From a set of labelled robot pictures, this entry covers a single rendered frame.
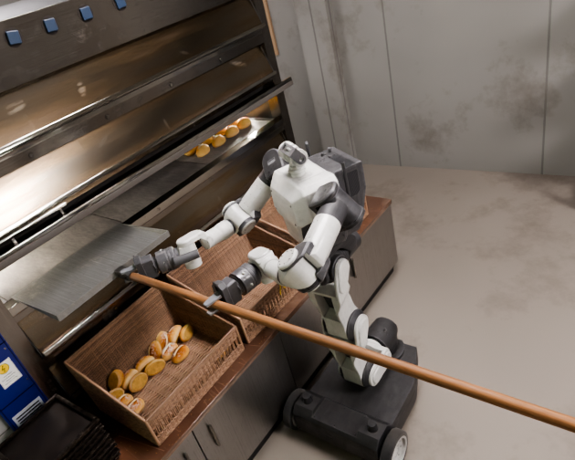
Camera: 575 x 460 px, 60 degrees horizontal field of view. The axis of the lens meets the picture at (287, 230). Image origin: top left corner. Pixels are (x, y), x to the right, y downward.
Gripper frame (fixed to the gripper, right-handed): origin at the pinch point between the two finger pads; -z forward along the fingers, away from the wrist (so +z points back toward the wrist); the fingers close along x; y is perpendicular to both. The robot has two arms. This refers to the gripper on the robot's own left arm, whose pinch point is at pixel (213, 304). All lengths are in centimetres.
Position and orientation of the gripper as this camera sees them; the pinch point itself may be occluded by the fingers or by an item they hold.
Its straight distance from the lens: 165.1
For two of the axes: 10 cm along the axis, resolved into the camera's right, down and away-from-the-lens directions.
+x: 2.3, 8.2, 5.2
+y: -7.1, -2.3, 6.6
